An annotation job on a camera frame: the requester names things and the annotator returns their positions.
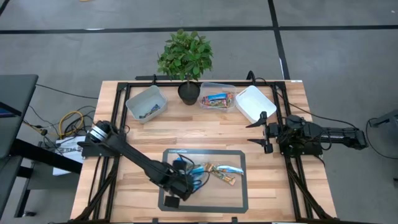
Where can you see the dark blue granola bar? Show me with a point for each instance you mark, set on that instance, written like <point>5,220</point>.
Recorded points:
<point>150,111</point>

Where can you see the yellow orange granola bar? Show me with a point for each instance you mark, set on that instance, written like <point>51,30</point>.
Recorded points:
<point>209,168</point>

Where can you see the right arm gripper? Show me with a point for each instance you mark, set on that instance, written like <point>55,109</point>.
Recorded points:
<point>275,133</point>

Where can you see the light blue granola bar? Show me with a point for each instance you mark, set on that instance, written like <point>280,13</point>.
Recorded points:
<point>230,169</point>

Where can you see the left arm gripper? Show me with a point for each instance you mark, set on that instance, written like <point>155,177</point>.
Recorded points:
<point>178,185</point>

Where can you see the grey stand leg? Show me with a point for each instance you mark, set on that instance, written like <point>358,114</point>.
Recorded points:
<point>385,119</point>

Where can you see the green leafy small tree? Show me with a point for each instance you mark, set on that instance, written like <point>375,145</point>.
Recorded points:
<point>185,56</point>

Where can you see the black plant pot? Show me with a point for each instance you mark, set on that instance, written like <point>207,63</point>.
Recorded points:
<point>188,93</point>

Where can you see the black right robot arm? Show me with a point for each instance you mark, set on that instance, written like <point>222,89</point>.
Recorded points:
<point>335,135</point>

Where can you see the white printed cardboard box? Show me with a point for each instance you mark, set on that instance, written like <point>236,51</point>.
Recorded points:
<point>66,161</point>

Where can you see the black aluminium table frame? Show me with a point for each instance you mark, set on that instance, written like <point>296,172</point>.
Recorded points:
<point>122,86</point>

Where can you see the white plastic bin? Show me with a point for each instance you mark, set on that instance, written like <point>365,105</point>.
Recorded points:
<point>253,102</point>

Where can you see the red white granola bar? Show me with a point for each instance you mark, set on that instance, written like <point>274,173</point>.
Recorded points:
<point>225,102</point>

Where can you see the light grey plastic bin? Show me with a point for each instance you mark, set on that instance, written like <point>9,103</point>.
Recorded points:
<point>138,107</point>

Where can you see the dark grey desk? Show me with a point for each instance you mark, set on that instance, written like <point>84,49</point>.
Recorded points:
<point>15,93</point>

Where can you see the brown mat with black border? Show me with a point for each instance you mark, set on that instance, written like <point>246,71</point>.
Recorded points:
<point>214,196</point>

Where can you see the clear plastic bin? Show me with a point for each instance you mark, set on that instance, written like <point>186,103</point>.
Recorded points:
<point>217,88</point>

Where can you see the green orange Chewy granola bar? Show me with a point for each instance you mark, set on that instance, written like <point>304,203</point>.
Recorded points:
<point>225,178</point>

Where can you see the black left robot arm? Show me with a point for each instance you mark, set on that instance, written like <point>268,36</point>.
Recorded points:
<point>133,155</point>

